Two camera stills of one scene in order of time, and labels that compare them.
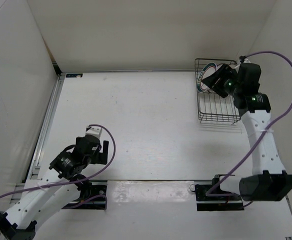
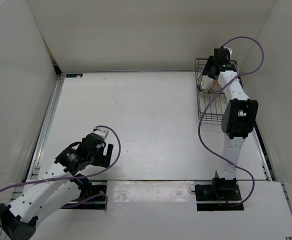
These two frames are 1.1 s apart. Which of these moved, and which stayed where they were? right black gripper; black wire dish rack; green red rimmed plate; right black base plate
Moved: right black gripper
Stayed: green red rimmed plate; black wire dish rack; right black base plate
